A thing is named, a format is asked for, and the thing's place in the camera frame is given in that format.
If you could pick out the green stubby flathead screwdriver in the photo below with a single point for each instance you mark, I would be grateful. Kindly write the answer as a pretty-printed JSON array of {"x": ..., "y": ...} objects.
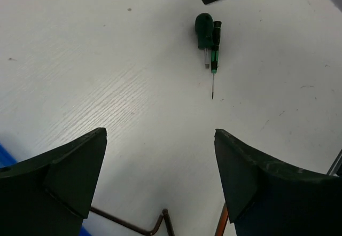
[{"x": 204, "y": 26}]

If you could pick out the slim black-green precision screwdriver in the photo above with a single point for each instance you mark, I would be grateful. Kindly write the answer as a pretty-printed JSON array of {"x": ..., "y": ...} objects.
[{"x": 216, "y": 36}]

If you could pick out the long brown hex key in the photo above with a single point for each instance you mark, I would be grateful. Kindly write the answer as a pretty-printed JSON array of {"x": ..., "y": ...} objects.
[{"x": 128, "y": 225}]

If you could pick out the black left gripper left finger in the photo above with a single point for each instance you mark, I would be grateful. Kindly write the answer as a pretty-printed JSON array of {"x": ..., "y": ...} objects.
[{"x": 51, "y": 193}]

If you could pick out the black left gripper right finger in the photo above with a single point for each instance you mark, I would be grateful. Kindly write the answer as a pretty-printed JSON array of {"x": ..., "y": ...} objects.
[{"x": 267, "y": 196}]

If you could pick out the blue compartment bin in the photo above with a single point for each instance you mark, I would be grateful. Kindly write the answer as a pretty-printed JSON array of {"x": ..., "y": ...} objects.
[{"x": 6, "y": 159}]

